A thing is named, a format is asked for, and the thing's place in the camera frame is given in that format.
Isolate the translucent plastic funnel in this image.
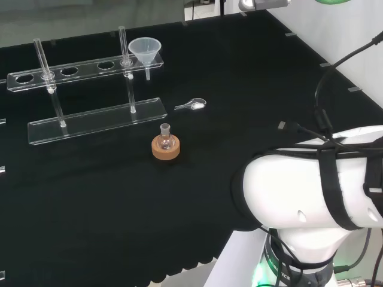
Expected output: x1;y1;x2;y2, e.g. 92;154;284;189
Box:
127;37;162;81

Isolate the glass weighing funnel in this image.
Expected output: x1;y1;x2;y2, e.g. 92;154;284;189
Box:
174;98;208;112

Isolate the clear acrylic funnel stand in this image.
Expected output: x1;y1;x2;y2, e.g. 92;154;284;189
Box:
6;25;168;146

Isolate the small round-bottom glass flask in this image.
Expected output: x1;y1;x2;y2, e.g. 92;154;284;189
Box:
158;123;175;151

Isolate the black bench cloth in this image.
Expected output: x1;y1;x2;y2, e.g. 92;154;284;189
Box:
0;8;383;287

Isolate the grey device housing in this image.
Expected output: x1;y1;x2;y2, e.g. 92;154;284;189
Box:
238;0;293;11

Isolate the cork ring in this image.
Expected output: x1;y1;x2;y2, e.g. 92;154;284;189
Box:
151;135;181;161

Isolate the black cable with grey plug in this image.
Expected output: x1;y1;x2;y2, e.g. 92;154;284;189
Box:
277;121;333;145

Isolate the long black cable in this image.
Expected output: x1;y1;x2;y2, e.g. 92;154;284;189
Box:
313;32;383;141

